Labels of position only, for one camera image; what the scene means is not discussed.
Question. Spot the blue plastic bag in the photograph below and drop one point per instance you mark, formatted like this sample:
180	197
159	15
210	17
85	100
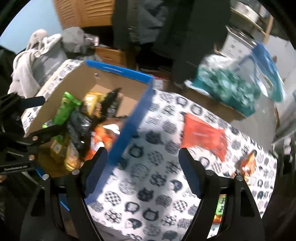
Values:
259	67

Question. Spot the cat pattern tablecloth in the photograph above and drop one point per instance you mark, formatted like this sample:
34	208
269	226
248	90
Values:
176	171

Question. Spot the brown cardboard box floor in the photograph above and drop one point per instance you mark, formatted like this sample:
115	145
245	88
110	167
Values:
203	98

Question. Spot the orange green wangwang bag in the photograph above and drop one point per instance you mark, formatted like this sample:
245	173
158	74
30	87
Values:
220	208

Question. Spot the wooden louvered door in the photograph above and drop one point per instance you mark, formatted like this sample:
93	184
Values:
84	13

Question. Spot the long yellow biscuit pack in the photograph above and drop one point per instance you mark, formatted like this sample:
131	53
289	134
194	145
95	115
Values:
92	104

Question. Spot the black snack bag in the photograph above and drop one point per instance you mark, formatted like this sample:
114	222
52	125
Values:
80	126

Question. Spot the blue cardboard box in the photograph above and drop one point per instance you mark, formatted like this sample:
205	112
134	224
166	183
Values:
80	77

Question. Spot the teal cloth in box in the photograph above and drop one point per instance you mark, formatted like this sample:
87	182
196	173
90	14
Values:
215	76

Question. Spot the red snack bag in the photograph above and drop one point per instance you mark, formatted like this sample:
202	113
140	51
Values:
198	133

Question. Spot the dark hanging coats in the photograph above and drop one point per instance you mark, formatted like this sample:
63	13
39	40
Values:
171	35

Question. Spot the wooden shelf rack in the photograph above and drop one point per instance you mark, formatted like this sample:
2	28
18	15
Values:
256	15

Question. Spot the large orange chips bag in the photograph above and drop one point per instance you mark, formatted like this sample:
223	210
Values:
104	135

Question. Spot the green pea snack bag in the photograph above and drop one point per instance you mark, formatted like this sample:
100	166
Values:
68	104

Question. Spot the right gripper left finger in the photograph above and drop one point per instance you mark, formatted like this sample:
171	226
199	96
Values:
78	187

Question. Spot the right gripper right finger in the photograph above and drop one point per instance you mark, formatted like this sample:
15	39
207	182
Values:
205	184

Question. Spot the small orange snack packet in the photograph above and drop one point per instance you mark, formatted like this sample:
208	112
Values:
246	166

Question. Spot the grey white clothes pile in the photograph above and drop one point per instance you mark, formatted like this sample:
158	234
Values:
44	54

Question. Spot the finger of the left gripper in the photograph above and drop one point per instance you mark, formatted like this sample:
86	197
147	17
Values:
13	101
43	136

